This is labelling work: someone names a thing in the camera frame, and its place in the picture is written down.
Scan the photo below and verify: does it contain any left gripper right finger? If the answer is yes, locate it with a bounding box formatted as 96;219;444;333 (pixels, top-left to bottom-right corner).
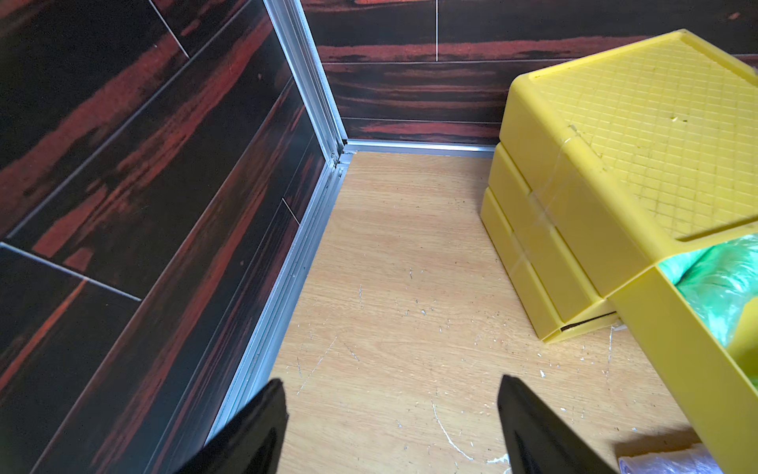
497;375;614;473

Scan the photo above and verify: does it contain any purple roll upper back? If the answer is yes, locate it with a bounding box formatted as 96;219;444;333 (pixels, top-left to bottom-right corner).
619;444;722;474

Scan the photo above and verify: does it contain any yellow drawer cabinet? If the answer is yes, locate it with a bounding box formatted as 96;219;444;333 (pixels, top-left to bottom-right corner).
482;30;757;343

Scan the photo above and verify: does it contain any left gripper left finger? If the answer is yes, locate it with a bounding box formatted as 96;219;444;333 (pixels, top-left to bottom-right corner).
178;378;288;474

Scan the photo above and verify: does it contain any yellow top drawer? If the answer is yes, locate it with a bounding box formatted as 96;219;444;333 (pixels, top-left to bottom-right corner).
611;265;757;473

